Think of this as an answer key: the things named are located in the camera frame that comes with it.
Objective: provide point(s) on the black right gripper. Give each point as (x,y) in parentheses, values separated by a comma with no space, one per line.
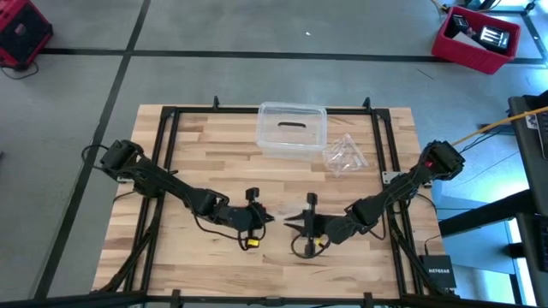
(319,226)

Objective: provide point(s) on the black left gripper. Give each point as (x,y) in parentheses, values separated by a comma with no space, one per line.
(242,218)

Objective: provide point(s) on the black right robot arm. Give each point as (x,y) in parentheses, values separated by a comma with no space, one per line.
(398,190)

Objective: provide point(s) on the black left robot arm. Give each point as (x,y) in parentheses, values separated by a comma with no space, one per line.
(171,186)

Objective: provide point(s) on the clear plastic storage box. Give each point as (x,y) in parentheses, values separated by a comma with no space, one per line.
(291,154)

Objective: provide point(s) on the crumpled clear plastic bag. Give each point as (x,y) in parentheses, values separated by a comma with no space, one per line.
(344,154)

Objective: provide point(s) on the grey mounting plate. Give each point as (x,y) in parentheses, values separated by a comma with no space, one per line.
(390,177)

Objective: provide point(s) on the black aluminium crossbar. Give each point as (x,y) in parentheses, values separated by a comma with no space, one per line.
(85,299)

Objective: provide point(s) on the red plastic bin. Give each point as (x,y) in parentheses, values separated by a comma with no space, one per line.
(466,57)

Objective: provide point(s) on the black desk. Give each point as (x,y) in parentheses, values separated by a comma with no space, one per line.
(531,171)

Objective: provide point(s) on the white paper sheet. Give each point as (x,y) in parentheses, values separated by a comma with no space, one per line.
(466,40)

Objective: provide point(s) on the small black box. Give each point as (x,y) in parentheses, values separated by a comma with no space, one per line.
(458,23)

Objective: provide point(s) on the black shiny device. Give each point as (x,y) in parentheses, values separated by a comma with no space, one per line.
(493,38)

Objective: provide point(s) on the red and black generator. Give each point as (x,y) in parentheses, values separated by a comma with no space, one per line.
(21,32)

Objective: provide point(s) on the black aluminium table frame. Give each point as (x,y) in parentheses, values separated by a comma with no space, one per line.
(201,110)

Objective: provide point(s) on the black Netgear network switch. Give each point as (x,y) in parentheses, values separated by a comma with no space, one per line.
(437,271)

